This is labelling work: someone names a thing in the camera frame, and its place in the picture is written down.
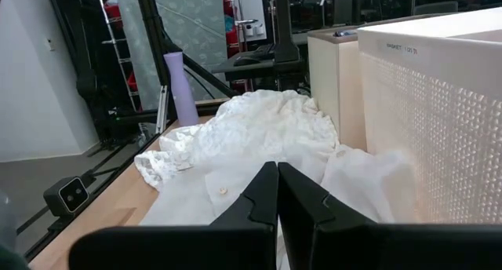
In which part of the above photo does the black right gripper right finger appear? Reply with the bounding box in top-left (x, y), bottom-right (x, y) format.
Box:
top-left (277, 162), bottom-right (502, 270)

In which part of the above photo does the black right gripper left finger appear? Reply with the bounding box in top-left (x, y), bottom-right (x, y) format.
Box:
top-left (68, 161), bottom-right (280, 270)

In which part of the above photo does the white button shirt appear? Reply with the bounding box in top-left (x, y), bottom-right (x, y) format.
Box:
top-left (139, 144), bottom-right (417, 270)

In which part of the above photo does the white lace garment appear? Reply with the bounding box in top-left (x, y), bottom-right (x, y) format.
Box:
top-left (133, 89), bottom-right (341, 192)

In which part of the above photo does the white perforated basket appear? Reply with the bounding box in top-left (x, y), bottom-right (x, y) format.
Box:
top-left (357, 6), bottom-right (502, 226)

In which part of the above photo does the beige bin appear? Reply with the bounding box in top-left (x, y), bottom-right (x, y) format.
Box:
top-left (306, 13), bottom-right (452, 152)

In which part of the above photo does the purple cylinder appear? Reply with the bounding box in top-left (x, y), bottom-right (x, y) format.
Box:
top-left (162, 51), bottom-right (200, 127)

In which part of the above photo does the dark desk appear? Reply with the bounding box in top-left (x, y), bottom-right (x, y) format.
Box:
top-left (211, 59), bottom-right (307, 82)

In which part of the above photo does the black computer mouse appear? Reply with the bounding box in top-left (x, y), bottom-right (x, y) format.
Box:
top-left (233, 56), bottom-right (262, 68)

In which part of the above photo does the black keyboard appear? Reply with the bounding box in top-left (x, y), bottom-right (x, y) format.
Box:
top-left (252, 42), bottom-right (276, 61)

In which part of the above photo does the metal shelving rack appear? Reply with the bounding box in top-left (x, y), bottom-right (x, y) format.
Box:
top-left (93, 0), bottom-right (143, 113)

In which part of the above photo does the grey patterned panel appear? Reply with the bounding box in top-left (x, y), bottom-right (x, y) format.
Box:
top-left (115, 0), bottom-right (229, 111)

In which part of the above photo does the aluminium bracket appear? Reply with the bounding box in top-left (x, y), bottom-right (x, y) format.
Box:
top-left (155, 85), bottom-right (170, 135)

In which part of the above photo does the black table-level camera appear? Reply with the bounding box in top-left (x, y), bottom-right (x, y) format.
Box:
top-left (42, 176), bottom-right (91, 218)

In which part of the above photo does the black slanted frame post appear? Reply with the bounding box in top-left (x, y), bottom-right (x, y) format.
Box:
top-left (134, 0), bottom-right (236, 122)

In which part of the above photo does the black vertical post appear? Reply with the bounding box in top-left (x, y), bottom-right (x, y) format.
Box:
top-left (270, 0), bottom-right (311, 91)

